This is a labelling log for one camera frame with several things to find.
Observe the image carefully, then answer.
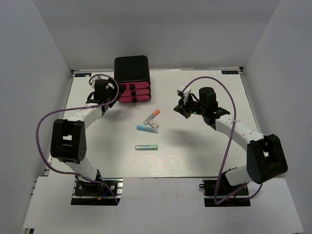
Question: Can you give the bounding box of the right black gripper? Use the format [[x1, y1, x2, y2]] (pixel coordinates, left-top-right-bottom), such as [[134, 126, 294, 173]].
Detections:
[[175, 93, 207, 118]]

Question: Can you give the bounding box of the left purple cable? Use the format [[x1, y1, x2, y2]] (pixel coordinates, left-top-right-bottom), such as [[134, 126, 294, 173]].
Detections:
[[36, 74, 121, 205]]

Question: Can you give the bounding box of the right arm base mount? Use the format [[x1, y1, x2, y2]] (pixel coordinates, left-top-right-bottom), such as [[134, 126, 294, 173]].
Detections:
[[199, 179, 251, 208]]

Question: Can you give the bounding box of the blue capped highlighter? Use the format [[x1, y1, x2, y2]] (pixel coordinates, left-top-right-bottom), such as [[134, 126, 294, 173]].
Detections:
[[136, 125, 158, 134]]

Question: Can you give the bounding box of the left blue corner label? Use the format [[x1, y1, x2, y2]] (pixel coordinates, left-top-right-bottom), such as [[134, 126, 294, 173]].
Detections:
[[74, 73, 92, 78]]

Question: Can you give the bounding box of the right blue corner label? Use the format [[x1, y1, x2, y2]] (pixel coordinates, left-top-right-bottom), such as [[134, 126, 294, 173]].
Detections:
[[221, 70, 239, 75]]

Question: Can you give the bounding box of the small staples box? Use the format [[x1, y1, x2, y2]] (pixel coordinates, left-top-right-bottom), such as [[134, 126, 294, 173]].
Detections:
[[148, 119, 159, 129]]

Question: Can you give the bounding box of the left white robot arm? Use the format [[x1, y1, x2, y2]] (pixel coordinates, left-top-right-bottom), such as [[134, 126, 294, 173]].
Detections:
[[50, 78, 126, 195]]

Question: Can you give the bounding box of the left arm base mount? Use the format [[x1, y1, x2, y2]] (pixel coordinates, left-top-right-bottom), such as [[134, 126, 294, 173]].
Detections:
[[71, 178, 123, 206]]

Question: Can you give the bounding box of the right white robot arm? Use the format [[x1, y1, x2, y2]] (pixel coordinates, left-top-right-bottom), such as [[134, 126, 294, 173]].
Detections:
[[174, 87, 288, 195]]

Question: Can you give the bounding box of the pink drawer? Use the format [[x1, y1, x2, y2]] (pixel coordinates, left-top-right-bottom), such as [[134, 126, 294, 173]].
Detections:
[[121, 88, 151, 97], [119, 95, 151, 103], [119, 81, 150, 90]]

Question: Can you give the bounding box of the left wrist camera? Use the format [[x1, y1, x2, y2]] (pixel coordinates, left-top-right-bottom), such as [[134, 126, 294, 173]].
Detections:
[[88, 76, 101, 88]]

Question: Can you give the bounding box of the black drawer cabinet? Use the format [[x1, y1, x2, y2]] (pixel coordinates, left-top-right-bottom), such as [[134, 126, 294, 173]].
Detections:
[[114, 55, 151, 89]]

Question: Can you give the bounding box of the orange capped highlighter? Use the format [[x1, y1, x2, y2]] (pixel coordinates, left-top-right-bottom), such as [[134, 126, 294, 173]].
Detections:
[[143, 109, 160, 125]]

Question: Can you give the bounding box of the green capped highlighter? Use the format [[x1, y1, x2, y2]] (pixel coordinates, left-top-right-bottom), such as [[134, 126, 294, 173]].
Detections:
[[135, 145, 158, 151]]

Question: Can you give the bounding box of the blue corner label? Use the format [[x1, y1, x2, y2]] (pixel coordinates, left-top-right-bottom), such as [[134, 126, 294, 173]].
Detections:
[[221, 70, 239, 75], [74, 73, 92, 78]]

